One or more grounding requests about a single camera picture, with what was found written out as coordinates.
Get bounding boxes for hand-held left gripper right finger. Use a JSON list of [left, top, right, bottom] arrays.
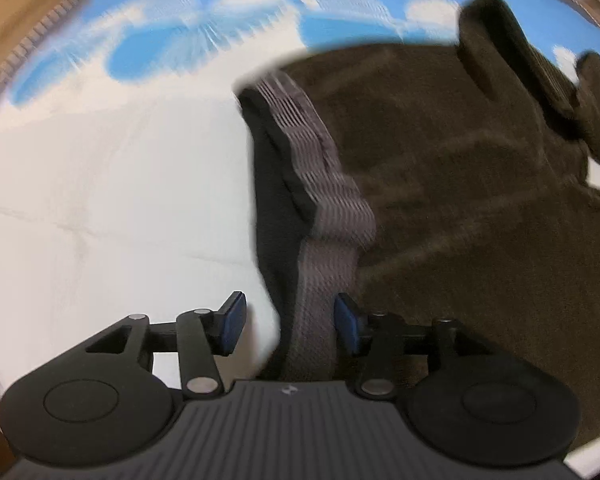
[[334, 292, 501, 401]]

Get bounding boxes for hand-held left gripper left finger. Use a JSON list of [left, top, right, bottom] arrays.
[[75, 291, 247, 398]]

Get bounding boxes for brown corduroy pants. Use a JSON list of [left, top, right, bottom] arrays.
[[234, 0, 600, 463]]

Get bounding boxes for blue and white printed blanket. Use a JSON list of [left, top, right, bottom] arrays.
[[0, 0, 600, 480]]

